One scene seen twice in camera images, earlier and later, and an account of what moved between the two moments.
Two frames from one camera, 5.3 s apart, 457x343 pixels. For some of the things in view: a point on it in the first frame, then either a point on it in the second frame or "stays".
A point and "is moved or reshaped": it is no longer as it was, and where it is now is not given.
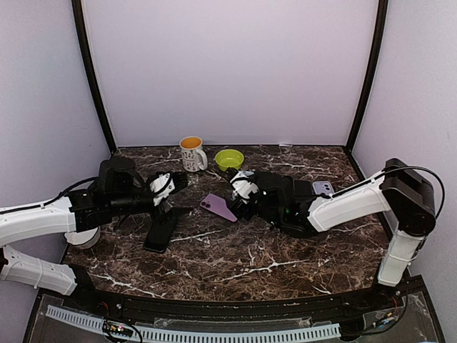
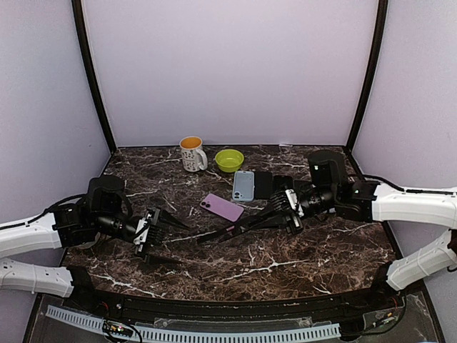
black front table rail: x=310 y=306 stays
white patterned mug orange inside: x=193 y=156 stays
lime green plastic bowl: x=229 y=158 stays
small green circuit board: x=116 y=329 stays
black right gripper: x=238 y=209 → x=288 y=217
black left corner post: x=79 y=18 stays
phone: x=218 y=206 stays
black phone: x=160 y=230 is moved or reshaped
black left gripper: x=173 y=214 → x=163 y=216
